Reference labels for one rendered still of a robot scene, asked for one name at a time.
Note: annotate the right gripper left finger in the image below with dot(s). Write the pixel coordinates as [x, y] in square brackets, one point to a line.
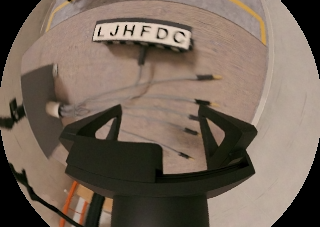
[89, 125]

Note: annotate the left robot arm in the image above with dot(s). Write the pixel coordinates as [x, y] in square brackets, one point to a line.
[8, 122]

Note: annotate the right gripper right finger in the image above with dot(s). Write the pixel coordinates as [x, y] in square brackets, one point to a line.
[238, 135]

